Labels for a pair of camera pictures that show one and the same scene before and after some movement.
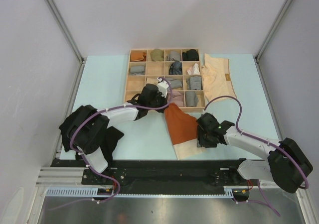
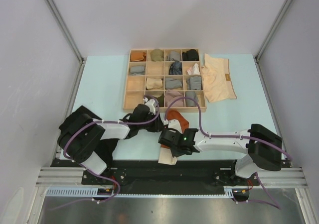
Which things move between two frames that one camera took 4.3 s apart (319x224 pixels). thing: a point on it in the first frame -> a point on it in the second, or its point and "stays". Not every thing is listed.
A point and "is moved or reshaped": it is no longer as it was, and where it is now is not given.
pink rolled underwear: (177, 97) stays
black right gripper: (201, 142) -> (176, 154)
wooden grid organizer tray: (183, 67) stays
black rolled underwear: (191, 55) stays
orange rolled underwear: (138, 56) stays
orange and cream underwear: (183, 129) is moved or reshaped
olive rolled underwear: (157, 55) stays
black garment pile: (110, 138) stays
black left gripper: (163, 100) -> (157, 126)
